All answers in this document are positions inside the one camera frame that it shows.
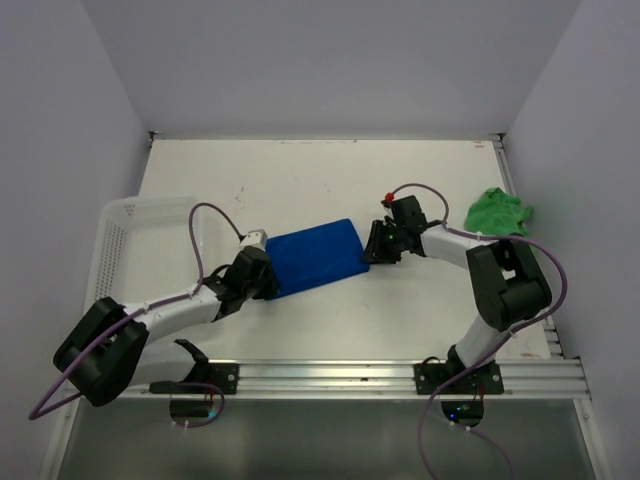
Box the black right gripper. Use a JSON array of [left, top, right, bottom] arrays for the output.
[[360, 219, 406, 265]]

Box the blue towel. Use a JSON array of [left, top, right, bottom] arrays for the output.
[[266, 218, 370, 300]]

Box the green towel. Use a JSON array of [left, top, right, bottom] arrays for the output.
[[464, 187, 533, 237]]

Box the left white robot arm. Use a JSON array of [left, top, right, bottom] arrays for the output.
[[53, 246, 279, 407]]

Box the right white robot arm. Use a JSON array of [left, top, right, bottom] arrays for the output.
[[361, 193, 552, 394]]

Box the white perforated plastic basket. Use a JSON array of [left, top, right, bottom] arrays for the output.
[[84, 196, 204, 309]]

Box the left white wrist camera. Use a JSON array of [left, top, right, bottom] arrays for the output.
[[239, 229, 268, 251]]

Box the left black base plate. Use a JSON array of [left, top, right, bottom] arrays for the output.
[[200, 362, 240, 395]]

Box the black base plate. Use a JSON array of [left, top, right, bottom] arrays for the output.
[[413, 355, 502, 396], [200, 362, 240, 395]]

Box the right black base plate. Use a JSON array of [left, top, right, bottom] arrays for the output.
[[413, 355, 502, 396]]

